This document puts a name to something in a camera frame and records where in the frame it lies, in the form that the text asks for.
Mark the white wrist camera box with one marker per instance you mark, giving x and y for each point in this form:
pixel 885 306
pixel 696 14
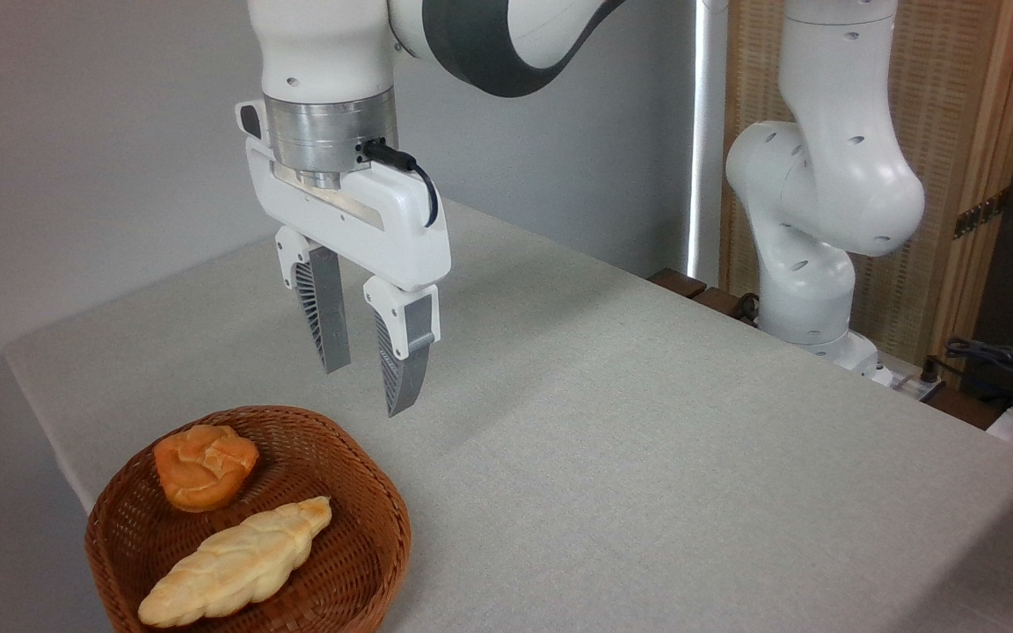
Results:
pixel 250 119

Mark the grey tablecloth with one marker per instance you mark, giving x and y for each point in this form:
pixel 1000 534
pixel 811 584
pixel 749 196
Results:
pixel 647 457

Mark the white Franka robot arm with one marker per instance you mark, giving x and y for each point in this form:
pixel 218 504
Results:
pixel 823 176

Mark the bright white vertical strip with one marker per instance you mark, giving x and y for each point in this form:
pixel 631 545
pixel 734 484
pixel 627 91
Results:
pixel 707 132

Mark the long braided pale bread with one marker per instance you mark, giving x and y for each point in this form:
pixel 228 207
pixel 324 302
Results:
pixel 234 563

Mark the brown wicker basket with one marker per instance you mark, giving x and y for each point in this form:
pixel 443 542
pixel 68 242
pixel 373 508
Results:
pixel 357 545

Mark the round orange bread roll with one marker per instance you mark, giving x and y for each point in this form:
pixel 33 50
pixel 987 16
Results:
pixel 205 466

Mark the wood and rattan folding screen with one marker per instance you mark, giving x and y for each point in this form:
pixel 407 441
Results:
pixel 955 105

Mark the dark brown wooden slat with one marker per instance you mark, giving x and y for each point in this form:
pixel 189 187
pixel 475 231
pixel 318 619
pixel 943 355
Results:
pixel 677 282
pixel 717 301

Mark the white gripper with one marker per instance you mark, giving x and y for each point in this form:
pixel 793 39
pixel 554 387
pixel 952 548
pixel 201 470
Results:
pixel 401 237

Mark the metal screen hinge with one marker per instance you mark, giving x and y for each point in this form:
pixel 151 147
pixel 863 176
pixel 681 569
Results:
pixel 980 214

